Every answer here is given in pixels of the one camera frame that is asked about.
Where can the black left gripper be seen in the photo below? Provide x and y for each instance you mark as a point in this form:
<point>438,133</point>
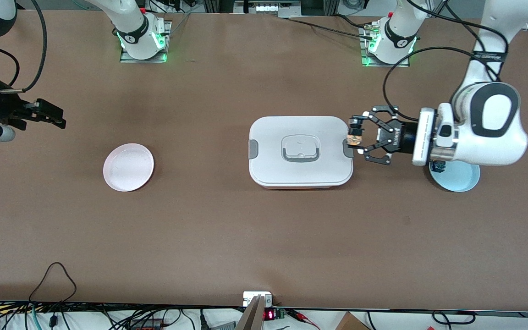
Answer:
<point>405,139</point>

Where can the orange black switch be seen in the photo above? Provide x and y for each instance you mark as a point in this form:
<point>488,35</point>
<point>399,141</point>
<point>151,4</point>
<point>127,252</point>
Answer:
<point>354,136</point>

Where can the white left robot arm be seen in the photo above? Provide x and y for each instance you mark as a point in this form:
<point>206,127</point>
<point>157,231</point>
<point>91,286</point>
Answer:
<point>511,144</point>

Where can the blue joystick module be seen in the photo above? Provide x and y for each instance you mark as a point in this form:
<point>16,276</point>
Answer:
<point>438,167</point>

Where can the light blue round plate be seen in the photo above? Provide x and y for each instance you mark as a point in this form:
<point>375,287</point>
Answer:
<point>459,181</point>

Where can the pink round plate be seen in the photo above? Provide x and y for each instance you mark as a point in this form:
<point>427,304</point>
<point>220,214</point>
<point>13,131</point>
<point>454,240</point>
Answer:
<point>128,167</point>

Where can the silver device with lights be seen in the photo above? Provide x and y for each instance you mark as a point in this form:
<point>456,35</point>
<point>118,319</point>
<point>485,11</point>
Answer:
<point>266,8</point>

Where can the brown cardboard piece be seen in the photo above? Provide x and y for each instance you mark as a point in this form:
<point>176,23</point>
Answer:
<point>350,323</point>

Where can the red clip lead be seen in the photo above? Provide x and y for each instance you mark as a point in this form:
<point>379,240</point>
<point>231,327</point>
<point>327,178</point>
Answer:
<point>303,318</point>

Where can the red digit display module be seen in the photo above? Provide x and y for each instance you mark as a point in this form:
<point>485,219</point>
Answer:
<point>269,315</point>

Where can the grey metal bar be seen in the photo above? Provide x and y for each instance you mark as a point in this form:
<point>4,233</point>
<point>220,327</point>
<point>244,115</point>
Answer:
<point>251,318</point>

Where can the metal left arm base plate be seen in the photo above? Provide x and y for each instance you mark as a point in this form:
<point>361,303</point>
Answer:
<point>367,63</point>

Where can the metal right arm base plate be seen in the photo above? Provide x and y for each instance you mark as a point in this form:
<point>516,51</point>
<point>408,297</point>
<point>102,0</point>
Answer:
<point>124,57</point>

